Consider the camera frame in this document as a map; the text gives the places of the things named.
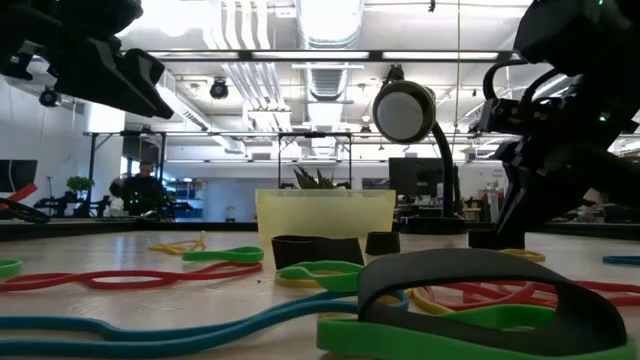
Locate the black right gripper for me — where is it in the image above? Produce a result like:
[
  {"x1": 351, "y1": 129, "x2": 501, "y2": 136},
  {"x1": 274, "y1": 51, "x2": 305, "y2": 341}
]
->
[{"x1": 494, "y1": 133, "x2": 640, "y2": 250}]

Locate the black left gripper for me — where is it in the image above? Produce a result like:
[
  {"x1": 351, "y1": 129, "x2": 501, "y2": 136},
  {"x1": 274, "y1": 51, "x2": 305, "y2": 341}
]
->
[{"x1": 0, "y1": 0, "x2": 175, "y2": 120}]

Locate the yellow rubber band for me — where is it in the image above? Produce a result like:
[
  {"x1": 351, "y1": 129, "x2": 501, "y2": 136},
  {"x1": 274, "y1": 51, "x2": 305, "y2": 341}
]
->
[
  {"x1": 499, "y1": 247, "x2": 547, "y2": 264},
  {"x1": 147, "y1": 230, "x2": 208, "y2": 256},
  {"x1": 274, "y1": 271, "x2": 452, "y2": 322}
]

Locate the teal rubber band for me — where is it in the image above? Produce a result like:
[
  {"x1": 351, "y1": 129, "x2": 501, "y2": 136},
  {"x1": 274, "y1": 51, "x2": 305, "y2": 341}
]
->
[{"x1": 601, "y1": 254, "x2": 640, "y2": 266}]

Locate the wide black rubber band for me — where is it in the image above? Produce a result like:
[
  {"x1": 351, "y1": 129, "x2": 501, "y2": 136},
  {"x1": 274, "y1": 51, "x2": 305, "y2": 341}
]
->
[
  {"x1": 356, "y1": 247, "x2": 629, "y2": 357},
  {"x1": 271, "y1": 234, "x2": 365, "y2": 271}
]

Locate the small black cup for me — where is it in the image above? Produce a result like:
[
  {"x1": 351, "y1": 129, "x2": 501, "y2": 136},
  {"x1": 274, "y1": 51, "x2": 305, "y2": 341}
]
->
[{"x1": 364, "y1": 230, "x2": 402, "y2": 257}]

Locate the wide green rubber band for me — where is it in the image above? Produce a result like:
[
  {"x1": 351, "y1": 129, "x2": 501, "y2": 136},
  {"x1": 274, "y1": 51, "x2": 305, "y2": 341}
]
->
[{"x1": 315, "y1": 303, "x2": 639, "y2": 360}]

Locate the long red rubber band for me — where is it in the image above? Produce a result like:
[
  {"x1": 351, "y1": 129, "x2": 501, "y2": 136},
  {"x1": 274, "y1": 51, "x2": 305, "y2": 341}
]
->
[{"x1": 0, "y1": 261, "x2": 263, "y2": 293}]

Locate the long blue rubber band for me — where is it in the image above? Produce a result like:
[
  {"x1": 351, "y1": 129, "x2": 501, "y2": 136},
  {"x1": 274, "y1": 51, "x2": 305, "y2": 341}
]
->
[{"x1": 0, "y1": 289, "x2": 410, "y2": 358}]

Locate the yellow translucent plastic bin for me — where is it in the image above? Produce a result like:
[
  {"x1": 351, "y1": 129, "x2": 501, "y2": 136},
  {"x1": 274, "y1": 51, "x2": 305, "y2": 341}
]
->
[{"x1": 255, "y1": 188, "x2": 396, "y2": 247}]

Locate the black monitor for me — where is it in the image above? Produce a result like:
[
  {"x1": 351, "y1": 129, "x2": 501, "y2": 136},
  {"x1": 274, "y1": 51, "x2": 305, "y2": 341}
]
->
[
  {"x1": 0, "y1": 159, "x2": 39, "y2": 194},
  {"x1": 388, "y1": 156, "x2": 446, "y2": 198}
]

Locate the person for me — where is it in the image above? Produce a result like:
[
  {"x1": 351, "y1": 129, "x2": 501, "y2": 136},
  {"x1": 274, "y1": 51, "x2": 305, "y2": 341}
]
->
[{"x1": 109, "y1": 160, "x2": 174, "y2": 220}]

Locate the leafy green background plant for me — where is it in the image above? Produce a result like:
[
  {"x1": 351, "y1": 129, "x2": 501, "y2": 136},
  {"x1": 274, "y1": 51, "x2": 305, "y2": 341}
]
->
[{"x1": 65, "y1": 175, "x2": 95, "y2": 197}]

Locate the black desk lamp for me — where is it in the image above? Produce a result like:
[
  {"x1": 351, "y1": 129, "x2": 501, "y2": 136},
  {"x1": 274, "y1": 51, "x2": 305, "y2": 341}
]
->
[{"x1": 372, "y1": 64, "x2": 469, "y2": 235}]

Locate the red bar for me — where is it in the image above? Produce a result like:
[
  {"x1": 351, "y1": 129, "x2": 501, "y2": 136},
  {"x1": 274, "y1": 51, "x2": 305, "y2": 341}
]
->
[{"x1": 0, "y1": 183, "x2": 39, "y2": 204}]

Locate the black overhead rig bar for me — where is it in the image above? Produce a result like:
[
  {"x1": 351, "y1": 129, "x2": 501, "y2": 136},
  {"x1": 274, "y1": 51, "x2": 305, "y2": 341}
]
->
[{"x1": 124, "y1": 48, "x2": 522, "y2": 63}]

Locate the small potted succulent plant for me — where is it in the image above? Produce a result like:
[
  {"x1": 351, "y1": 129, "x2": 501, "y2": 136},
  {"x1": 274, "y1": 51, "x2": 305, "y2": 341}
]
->
[{"x1": 292, "y1": 165, "x2": 337, "y2": 190}]

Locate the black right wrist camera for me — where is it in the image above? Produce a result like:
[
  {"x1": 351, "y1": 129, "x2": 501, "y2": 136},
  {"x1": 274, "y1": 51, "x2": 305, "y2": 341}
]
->
[{"x1": 478, "y1": 97, "x2": 532, "y2": 135}]

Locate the black background frame stand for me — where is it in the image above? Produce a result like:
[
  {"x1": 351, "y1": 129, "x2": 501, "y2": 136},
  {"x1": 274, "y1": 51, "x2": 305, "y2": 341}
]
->
[
  {"x1": 276, "y1": 130, "x2": 353, "y2": 190},
  {"x1": 82, "y1": 130, "x2": 169, "y2": 219}
]

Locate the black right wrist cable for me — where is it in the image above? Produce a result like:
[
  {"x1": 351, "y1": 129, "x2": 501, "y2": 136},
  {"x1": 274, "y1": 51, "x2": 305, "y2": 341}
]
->
[{"x1": 482, "y1": 59, "x2": 569, "y2": 104}]

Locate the silver ceiling air duct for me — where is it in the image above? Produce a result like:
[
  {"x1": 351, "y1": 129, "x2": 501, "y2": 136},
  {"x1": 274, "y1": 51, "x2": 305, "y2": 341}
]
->
[{"x1": 294, "y1": 0, "x2": 366, "y2": 160}]

